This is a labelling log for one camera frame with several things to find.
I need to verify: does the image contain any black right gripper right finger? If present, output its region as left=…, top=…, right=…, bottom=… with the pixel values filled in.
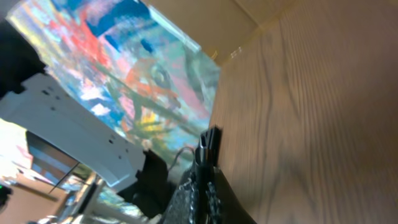
left=206, top=167, right=256, bottom=224

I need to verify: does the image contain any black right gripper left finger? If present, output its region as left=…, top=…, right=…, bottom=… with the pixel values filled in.
left=161, top=167, right=198, bottom=224

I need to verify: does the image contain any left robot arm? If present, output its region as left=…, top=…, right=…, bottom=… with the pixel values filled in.
left=1, top=19, right=174, bottom=218

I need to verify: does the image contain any colourful abstract wall painting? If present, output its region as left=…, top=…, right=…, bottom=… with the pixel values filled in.
left=6, top=0, right=220, bottom=172

